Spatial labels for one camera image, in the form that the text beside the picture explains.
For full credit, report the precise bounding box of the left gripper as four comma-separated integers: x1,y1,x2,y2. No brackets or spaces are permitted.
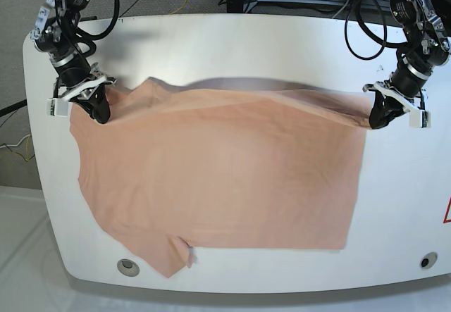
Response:
363,63,428,130

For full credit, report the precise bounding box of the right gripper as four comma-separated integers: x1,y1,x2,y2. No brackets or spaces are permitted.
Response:
52,56,116,125

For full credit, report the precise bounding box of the peach pink T-shirt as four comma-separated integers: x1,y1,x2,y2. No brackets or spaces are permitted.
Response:
70,81,371,277

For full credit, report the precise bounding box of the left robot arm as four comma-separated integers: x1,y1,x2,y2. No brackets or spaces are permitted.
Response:
349,0,450,130

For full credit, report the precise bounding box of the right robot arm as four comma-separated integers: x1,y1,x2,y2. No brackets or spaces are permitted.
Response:
30,0,120,124

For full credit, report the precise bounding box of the black bar at left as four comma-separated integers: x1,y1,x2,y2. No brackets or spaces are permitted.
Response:
0,99,27,117

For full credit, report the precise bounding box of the red triangle sticker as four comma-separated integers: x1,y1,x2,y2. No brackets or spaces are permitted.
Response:
443,199,451,223

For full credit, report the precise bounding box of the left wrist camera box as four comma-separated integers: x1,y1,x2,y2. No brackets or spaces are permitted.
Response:
409,110,431,128

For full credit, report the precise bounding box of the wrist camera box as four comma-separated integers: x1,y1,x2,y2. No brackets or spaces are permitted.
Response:
47,98,69,117
409,110,431,128

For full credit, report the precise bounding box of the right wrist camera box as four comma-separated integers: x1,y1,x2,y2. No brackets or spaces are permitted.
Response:
47,98,69,117

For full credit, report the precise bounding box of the yellow floor cable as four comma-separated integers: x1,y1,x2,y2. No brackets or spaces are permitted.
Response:
0,135,32,163

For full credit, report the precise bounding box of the white cable at left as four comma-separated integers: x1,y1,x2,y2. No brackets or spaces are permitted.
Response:
0,134,32,150

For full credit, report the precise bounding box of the right table cable grommet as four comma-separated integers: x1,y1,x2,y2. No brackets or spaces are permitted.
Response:
420,252,438,269

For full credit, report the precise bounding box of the table cable grommet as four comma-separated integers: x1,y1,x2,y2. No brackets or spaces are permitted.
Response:
117,259,140,277
420,252,438,269

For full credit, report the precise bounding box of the left table cable grommet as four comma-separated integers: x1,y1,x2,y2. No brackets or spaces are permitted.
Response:
117,259,140,277

